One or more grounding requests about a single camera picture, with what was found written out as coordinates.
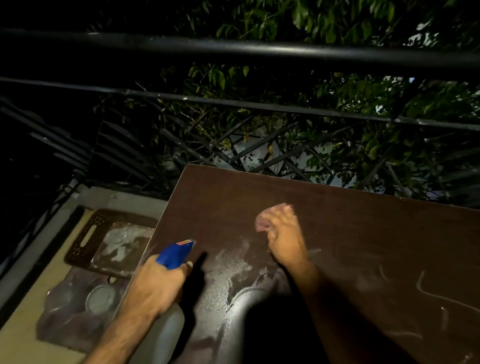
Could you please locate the person's right hand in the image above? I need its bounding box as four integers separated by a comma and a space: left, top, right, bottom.
262, 204, 310, 268

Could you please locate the person's left hand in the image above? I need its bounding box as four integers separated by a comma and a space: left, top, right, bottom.
119, 255, 194, 320

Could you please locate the pink cleaning cloth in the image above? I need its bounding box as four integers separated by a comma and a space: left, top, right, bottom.
255, 203, 295, 233

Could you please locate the blue-headed translucent spray bottle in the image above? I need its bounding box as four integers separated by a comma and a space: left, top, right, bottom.
129, 240, 197, 364

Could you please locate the person's left forearm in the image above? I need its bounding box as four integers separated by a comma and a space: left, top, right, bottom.
83, 307, 159, 364

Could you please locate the person's right forearm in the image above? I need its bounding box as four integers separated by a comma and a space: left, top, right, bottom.
288, 259, 361, 338

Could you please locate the dusty clear plastic sheet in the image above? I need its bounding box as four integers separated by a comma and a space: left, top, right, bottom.
91, 222, 155, 278

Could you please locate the round grey lid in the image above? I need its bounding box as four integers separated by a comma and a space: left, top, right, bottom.
85, 284, 118, 315

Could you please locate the brown perforated plastic tray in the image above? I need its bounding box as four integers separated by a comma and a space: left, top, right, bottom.
64, 209, 158, 280

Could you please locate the crumpled translucent plastic bag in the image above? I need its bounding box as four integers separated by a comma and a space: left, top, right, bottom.
36, 266, 130, 353

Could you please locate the green leafy tree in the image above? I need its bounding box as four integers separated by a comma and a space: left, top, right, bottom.
90, 0, 480, 207

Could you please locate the black metal balcony railing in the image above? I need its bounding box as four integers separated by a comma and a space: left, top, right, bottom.
0, 28, 480, 211

